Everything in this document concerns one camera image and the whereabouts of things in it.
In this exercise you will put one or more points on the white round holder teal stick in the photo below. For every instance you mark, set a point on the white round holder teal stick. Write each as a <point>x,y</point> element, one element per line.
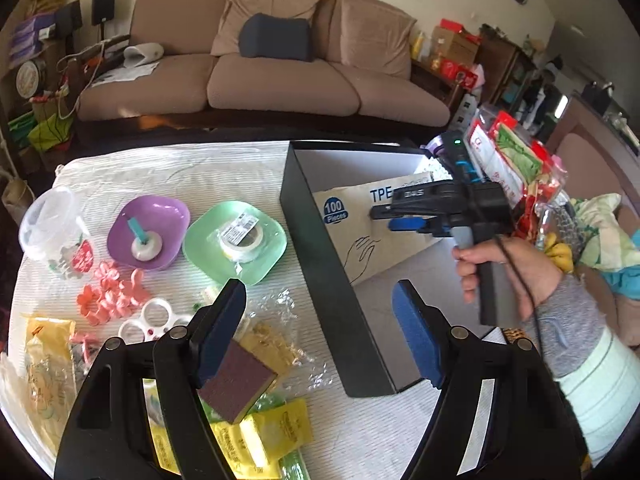
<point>145,247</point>

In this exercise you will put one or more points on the brown sanding sponge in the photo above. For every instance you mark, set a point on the brown sanding sponge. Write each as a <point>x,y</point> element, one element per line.
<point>235,385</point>

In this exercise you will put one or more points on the pile of small yellow packets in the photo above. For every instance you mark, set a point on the pile of small yellow packets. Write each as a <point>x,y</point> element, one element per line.
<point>270,425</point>

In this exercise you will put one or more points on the yellow topped snack packet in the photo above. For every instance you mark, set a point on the yellow topped snack packet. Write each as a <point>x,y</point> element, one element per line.
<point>47,355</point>

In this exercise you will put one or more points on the white rolled paper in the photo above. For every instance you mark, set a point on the white rolled paper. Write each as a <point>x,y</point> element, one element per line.
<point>142,54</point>

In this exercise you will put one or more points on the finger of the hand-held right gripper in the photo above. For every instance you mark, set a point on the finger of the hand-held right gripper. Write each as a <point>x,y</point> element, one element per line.
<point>382,211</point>
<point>407,225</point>

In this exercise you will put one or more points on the yellow green bag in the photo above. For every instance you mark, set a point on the yellow green bag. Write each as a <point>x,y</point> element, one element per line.
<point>50,135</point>

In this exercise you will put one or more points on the stack of cardboard boxes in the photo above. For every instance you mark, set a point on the stack of cardboard boxes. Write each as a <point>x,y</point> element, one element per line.
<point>455,42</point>

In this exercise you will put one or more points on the white tape roll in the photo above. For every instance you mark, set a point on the white tape roll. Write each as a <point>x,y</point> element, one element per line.
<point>245,247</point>

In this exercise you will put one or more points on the black rectangular box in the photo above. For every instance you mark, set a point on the black rectangular box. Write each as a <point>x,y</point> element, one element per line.
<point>320,260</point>

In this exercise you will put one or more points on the beige sofa cushion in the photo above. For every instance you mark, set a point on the beige sofa cushion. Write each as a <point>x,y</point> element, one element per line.
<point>265,5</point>
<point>370,35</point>

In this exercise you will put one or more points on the white cloth covered desktop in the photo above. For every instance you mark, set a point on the white cloth covered desktop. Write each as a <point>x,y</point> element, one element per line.
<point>210,170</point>

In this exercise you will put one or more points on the pile of pink flower clips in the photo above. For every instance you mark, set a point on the pile of pink flower clips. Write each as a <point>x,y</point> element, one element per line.
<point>107,290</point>

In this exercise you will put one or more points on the dark wooden cabinet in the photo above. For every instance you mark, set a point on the dark wooden cabinet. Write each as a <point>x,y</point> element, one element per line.
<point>505,65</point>

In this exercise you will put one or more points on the round metal tin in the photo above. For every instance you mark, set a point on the round metal tin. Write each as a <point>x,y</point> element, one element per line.
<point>31,79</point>

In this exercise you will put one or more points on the white glove carton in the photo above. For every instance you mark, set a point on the white glove carton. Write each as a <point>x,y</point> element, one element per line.
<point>350,230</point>

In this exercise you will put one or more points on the person's right forearm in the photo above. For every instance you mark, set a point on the person's right forearm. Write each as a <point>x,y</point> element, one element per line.
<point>595,360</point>

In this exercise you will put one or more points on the brown sofa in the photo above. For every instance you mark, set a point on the brown sofa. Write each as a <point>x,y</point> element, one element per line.
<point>280,85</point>

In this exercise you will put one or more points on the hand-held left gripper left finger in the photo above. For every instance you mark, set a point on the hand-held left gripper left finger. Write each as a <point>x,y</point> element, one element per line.
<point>220,340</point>

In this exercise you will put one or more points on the colourful crumpled cloth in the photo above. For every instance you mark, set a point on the colourful crumpled cloth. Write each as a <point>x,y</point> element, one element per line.
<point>600,230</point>

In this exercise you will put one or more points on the dark blue pillow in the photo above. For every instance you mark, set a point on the dark blue pillow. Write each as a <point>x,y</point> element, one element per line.
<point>275,37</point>

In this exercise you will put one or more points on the pile of red snack packets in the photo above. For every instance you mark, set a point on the pile of red snack packets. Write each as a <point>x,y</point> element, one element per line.
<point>510,155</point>

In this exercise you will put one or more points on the clear crinkled plastic bag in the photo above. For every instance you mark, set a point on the clear crinkled plastic bag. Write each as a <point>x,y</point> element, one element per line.
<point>295,340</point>

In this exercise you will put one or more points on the purple plastic plate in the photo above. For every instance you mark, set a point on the purple plastic plate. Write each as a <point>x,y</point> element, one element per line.
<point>165,215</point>

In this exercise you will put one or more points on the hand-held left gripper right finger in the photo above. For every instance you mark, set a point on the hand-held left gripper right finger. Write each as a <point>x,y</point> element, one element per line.
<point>415,330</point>

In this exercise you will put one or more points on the person's right hand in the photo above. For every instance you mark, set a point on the person's right hand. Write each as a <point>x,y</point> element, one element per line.
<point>530,270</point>

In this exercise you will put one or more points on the black speaker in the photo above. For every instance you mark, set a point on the black speaker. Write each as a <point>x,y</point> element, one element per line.
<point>103,6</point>
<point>69,19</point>

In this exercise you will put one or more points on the clear plastic jar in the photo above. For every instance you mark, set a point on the clear plastic jar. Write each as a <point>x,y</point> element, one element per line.
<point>50,225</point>

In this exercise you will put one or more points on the green plastic plate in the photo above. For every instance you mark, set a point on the green plastic plate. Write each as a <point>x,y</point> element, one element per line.
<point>210,250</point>

